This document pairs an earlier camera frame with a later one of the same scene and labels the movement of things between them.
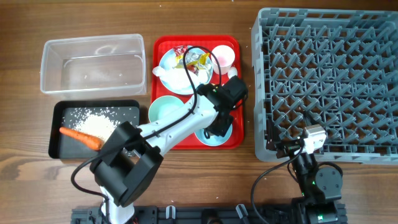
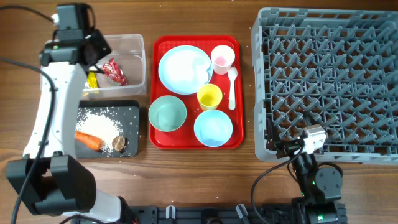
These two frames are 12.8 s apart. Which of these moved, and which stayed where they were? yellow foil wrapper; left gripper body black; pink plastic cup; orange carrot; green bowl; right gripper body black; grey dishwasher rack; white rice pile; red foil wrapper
Moved: yellow foil wrapper; red foil wrapper; left gripper body black
Stayed: orange carrot; right gripper body black; pink plastic cup; grey dishwasher rack; white rice pile; green bowl
